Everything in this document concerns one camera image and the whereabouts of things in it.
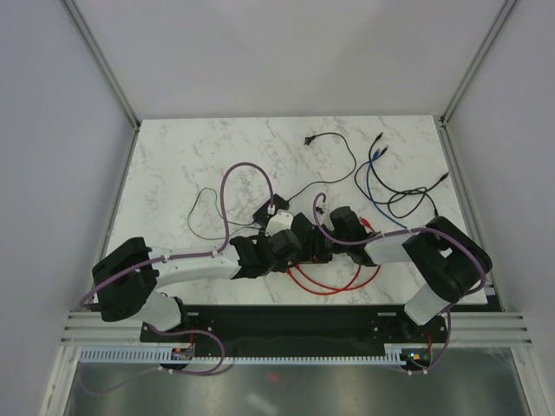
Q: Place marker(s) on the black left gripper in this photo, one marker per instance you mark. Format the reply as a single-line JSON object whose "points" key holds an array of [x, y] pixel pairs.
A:
{"points": [[280, 267]]}

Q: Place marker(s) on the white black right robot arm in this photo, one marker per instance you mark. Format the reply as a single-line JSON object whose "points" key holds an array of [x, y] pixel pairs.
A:
{"points": [[452, 265]]}

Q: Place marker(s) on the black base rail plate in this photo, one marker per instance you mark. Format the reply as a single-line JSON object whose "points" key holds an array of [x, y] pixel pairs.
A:
{"points": [[208, 342]]}

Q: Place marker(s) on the black network switch box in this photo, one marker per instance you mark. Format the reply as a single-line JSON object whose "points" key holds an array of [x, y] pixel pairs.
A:
{"points": [[301, 229]]}

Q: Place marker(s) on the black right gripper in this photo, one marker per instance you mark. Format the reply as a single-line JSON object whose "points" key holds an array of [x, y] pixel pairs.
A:
{"points": [[313, 253]]}

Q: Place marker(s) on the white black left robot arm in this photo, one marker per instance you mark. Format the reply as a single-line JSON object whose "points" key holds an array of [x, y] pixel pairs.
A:
{"points": [[127, 282]]}

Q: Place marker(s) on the aluminium frame rail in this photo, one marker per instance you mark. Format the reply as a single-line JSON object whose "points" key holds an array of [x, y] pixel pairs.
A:
{"points": [[462, 329]]}

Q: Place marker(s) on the white slotted cable duct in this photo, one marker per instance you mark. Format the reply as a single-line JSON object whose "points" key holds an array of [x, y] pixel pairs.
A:
{"points": [[391, 356]]}

